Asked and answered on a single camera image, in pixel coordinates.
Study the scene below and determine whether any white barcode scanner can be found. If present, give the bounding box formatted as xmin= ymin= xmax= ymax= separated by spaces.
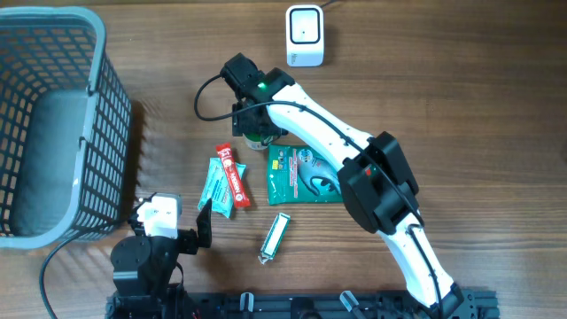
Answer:
xmin=285 ymin=4 xmax=324 ymax=67

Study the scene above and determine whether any green 3M gloves package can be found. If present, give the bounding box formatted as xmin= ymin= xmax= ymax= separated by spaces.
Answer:
xmin=267 ymin=144 xmax=343 ymax=206

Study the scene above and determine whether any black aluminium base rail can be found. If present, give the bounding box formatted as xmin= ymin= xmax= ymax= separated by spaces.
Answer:
xmin=105 ymin=290 xmax=501 ymax=319

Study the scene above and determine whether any green white small box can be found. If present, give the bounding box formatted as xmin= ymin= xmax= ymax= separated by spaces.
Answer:
xmin=258 ymin=213 xmax=291 ymax=264

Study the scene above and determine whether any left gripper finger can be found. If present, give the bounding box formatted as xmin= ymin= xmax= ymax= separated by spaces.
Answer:
xmin=136 ymin=192 xmax=156 ymax=208
xmin=196 ymin=199 xmax=212 ymax=248

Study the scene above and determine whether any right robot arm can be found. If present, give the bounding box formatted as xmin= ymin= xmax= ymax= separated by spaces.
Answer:
xmin=220 ymin=53 xmax=463 ymax=318

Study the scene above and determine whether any white teal wipes pack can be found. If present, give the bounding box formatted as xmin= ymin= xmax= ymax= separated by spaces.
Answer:
xmin=198 ymin=158 xmax=234 ymax=218

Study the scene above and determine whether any grey plastic mesh basket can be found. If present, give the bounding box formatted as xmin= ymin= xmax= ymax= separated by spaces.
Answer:
xmin=1 ymin=7 xmax=133 ymax=250

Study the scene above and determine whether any red snack stick packet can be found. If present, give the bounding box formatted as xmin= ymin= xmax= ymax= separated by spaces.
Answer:
xmin=215 ymin=143 xmax=251 ymax=208

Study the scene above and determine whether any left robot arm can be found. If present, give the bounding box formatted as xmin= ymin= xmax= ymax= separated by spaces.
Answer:
xmin=105 ymin=193 xmax=212 ymax=319

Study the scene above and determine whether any green lid jar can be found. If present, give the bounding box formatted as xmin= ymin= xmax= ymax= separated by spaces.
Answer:
xmin=244 ymin=134 xmax=273 ymax=151

